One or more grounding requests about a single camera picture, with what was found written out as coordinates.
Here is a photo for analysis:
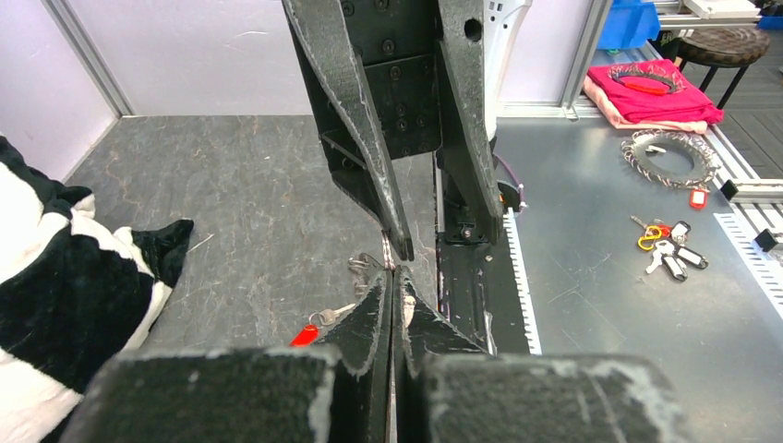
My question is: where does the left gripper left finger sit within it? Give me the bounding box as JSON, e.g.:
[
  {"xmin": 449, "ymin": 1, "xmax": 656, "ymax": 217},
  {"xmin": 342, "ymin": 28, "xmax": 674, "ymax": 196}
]
[{"xmin": 62, "ymin": 270, "xmax": 392, "ymax": 442}]

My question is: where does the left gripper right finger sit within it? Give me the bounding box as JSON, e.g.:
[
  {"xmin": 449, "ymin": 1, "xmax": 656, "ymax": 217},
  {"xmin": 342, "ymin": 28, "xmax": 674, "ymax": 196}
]
[{"xmin": 392, "ymin": 266, "xmax": 693, "ymax": 442}]

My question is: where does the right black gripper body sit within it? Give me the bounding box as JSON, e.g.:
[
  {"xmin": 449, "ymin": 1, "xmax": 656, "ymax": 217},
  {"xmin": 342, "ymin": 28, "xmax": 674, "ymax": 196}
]
[{"xmin": 293, "ymin": 0, "xmax": 490, "ymax": 210}]

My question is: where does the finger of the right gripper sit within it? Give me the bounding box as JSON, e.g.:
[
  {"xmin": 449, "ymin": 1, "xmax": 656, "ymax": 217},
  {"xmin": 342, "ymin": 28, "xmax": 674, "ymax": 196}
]
[
  {"xmin": 283, "ymin": 1, "xmax": 415, "ymax": 261},
  {"xmin": 436, "ymin": 1, "xmax": 503, "ymax": 244}
]

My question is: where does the metal key holder red handle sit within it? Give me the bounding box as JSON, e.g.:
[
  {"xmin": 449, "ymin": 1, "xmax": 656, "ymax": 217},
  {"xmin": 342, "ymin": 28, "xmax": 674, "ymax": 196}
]
[{"xmin": 348, "ymin": 234, "xmax": 416, "ymax": 442}]

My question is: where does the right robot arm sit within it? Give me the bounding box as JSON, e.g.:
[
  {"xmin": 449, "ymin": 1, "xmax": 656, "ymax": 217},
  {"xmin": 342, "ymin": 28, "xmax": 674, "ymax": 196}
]
[{"xmin": 283, "ymin": 1, "xmax": 530, "ymax": 261}]

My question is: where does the bunch of keys with tags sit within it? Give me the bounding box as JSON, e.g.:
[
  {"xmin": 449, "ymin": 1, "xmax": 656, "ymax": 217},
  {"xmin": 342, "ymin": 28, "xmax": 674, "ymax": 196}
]
[{"xmin": 629, "ymin": 215, "xmax": 710, "ymax": 282}]

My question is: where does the key with red tag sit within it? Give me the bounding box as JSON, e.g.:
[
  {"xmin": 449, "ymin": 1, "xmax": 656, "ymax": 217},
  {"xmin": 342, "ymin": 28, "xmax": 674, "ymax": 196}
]
[{"xmin": 289, "ymin": 304, "xmax": 356, "ymax": 347}]

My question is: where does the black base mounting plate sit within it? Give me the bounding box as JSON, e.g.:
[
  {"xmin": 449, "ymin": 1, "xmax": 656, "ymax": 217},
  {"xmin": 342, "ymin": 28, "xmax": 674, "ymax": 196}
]
[{"xmin": 433, "ymin": 154, "xmax": 530, "ymax": 354}]

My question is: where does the red folded cloth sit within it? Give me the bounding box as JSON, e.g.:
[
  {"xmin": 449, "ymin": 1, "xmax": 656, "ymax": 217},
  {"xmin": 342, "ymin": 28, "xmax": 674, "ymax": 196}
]
[{"xmin": 583, "ymin": 59, "xmax": 724, "ymax": 135}]

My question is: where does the blue plastic bin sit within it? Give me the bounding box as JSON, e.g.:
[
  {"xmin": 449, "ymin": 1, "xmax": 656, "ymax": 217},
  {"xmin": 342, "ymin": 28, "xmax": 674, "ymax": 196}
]
[{"xmin": 596, "ymin": 0, "xmax": 661, "ymax": 51}]

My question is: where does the black white checkered pillow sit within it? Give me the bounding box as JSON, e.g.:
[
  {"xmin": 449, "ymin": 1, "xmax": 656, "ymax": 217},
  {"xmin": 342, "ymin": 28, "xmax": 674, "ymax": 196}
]
[{"xmin": 1, "ymin": 139, "xmax": 194, "ymax": 442}]

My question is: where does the round brown stool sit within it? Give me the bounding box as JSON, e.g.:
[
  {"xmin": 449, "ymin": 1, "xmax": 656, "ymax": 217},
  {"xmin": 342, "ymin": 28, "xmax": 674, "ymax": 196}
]
[{"xmin": 676, "ymin": 28, "xmax": 772, "ymax": 110}]

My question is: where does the white slotted cable duct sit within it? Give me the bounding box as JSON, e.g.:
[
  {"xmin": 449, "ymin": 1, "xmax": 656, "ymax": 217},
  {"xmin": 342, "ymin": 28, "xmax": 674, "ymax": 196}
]
[{"xmin": 503, "ymin": 209, "xmax": 542, "ymax": 355}]

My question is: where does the spare metal key ring holder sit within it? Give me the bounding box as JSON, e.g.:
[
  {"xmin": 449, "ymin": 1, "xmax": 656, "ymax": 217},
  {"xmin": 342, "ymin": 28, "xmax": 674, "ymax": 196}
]
[{"xmin": 620, "ymin": 129, "xmax": 720, "ymax": 210}]

